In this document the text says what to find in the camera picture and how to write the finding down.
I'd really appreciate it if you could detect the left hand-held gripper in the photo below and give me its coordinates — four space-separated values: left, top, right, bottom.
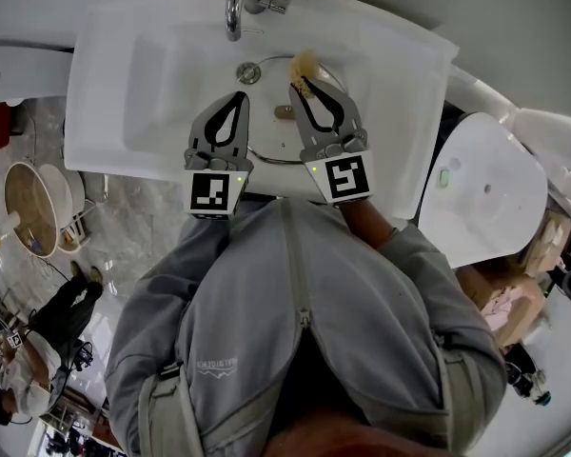
183 90 256 221

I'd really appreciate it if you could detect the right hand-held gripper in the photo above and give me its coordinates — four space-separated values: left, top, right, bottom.
287 80 373 208

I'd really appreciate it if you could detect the glass lid with wooden knob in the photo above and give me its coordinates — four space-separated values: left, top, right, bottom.
245 53 351 166

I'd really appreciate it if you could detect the yellow sponge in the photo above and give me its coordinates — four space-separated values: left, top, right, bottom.
287 49 323 100

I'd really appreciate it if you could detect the person's right forearm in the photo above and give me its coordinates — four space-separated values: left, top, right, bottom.
341 200 397 252

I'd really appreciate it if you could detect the chrome sink drain plug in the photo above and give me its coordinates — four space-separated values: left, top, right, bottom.
235 60 263 85

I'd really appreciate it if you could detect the white ceramic sink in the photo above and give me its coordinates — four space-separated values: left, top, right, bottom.
64 0 461 221

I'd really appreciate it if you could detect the chrome faucet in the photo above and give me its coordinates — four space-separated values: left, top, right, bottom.
225 0 300 43

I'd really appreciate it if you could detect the round white side table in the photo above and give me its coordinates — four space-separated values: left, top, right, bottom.
40 163 88 237

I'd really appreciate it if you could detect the person in white coat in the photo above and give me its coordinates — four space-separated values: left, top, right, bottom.
103 198 508 457

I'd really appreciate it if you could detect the small white rack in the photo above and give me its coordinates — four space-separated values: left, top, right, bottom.
56 197 95 255

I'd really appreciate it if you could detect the white oval tub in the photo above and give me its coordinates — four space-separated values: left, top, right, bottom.
416 111 550 269

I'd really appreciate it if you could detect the white rectangular fixture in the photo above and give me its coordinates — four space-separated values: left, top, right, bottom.
0 38 76 109

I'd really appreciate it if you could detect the white cylinder vase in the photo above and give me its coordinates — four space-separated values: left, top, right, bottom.
0 210 23 233

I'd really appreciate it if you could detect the large cardboard box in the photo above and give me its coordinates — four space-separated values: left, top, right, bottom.
522 209 571 279

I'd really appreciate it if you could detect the pink cloth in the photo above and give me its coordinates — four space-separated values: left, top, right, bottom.
480 286 523 331

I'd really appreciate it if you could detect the person's black undershirt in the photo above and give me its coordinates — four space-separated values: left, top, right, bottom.
261 330 370 442

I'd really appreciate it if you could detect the person's beige harness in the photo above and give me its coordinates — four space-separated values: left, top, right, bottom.
137 340 486 457

